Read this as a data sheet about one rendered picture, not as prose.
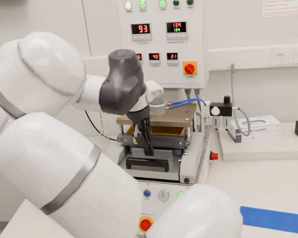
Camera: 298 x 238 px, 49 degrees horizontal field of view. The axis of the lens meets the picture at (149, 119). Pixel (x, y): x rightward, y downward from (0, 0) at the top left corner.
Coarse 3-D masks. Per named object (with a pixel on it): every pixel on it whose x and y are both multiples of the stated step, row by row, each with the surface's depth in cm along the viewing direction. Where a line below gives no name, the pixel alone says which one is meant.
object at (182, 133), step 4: (132, 128) 124; (152, 128) 123; (156, 128) 122; (160, 128) 122; (164, 128) 122; (168, 128) 121; (172, 128) 121; (176, 128) 121; (180, 128) 120; (184, 128) 123; (128, 132) 122; (132, 132) 121; (152, 132) 120; (156, 132) 119; (160, 132) 119; (164, 132) 119; (168, 132) 119; (172, 132) 118; (176, 132) 118; (180, 132) 118; (184, 132) 124
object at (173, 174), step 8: (128, 152) 126; (136, 152) 120; (160, 152) 117; (168, 152) 116; (168, 160) 117; (176, 160) 118; (136, 168) 115; (144, 168) 115; (152, 168) 114; (160, 168) 114; (176, 168) 113; (136, 176) 116; (144, 176) 115; (152, 176) 114; (160, 176) 113; (168, 176) 112; (176, 176) 111
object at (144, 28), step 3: (135, 27) 126; (138, 27) 125; (141, 27) 125; (144, 27) 125; (147, 27) 125; (135, 30) 126; (138, 30) 126; (141, 30) 126; (144, 30) 125; (147, 30) 125
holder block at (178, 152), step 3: (129, 147) 125; (132, 147) 125; (135, 147) 124; (138, 147) 124; (153, 147) 123; (156, 147) 122; (159, 147) 122; (174, 150) 120; (177, 150) 120; (180, 150) 119; (183, 150) 123; (174, 153) 121; (177, 153) 120; (180, 153) 120
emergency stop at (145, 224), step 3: (144, 219) 115; (141, 222) 114; (144, 222) 114; (147, 222) 114; (150, 222) 114; (141, 225) 114; (144, 225) 114; (147, 225) 114; (150, 225) 114; (141, 228) 114; (144, 228) 114; (147, 228) 114
